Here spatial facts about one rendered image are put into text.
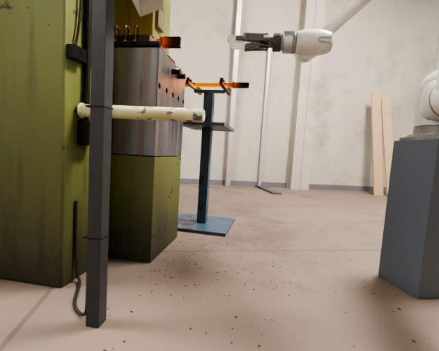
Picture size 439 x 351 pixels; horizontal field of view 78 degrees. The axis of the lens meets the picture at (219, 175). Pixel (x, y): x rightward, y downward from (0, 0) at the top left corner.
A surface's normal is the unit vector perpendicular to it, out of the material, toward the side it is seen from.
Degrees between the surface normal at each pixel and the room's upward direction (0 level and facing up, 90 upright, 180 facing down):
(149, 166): 90
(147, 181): 90
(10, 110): 90
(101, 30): 90
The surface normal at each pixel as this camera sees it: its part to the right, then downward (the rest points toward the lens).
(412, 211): -0.98, -0.04
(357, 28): 0.18, 0.10
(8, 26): -0.16, 0.07
